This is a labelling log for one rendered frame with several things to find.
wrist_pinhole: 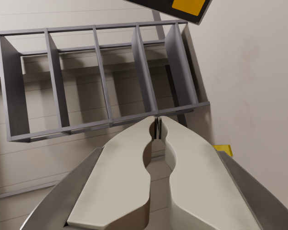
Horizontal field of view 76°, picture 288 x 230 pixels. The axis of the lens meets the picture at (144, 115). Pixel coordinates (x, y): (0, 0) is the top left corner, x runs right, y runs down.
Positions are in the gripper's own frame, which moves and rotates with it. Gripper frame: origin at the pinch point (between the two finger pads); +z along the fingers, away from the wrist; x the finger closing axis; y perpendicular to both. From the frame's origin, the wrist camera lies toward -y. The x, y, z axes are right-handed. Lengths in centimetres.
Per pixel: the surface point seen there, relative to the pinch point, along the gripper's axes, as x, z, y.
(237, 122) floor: 83, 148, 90
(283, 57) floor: 89, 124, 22
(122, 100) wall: -47, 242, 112
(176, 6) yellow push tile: 5.3, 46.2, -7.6
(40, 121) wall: -155, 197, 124
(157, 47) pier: 5, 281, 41
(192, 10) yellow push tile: 9.5, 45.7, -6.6
